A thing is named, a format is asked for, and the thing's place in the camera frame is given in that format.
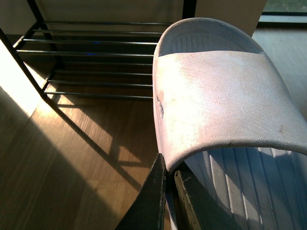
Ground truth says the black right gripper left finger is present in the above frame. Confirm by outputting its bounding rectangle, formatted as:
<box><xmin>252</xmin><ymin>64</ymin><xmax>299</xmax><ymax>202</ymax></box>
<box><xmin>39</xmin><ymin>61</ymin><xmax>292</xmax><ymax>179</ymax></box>
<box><xmin>116</xmin><ymin>153</ymin><xmax>166</xmax><ymax>230</ymax></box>

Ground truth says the black metal shoe rack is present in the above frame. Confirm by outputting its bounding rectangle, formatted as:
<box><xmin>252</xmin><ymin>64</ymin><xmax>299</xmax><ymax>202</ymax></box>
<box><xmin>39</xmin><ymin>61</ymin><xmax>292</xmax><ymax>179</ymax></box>
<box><xmin>0</xmin><ymin>0</ymin><xmax>198</xmax><ymax>101</ymax></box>

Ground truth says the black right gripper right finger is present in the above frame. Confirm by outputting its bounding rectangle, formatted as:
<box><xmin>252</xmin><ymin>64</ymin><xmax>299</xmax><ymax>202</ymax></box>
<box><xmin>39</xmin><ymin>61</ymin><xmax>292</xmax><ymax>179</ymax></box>
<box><xmin>174</xmin><ymin>169</ymin><xmax>242</xmax><ymax>230</ymax></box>

